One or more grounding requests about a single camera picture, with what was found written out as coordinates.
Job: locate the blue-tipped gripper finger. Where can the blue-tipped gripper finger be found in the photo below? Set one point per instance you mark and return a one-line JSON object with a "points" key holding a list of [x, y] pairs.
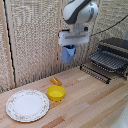
{"points": [[75, 48], [64, 48]]}

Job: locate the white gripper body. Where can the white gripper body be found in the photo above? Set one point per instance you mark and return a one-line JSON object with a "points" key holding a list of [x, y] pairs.
{"points": [[73, 38]]}

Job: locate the cobalt blue cup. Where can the cobalt blue cup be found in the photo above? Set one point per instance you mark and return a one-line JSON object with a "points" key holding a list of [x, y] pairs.
{"points": [[68, 54]]}

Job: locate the orange bread piece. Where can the orange bread piece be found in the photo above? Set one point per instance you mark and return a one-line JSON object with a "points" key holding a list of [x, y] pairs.
{"points": [[55, 81]]}

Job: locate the black dish rack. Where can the black dish rack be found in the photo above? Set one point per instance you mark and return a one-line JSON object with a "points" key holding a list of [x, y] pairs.
{"points": [[108, 60]]}

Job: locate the yellow bowl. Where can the yellow bowl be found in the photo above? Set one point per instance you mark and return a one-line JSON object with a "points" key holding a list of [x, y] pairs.
{"points": [[56, 93]]}

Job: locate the white floral rim plate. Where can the white floral rim plate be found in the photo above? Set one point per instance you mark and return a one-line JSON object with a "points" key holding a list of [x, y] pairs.
{"points": [[27, 105]]}

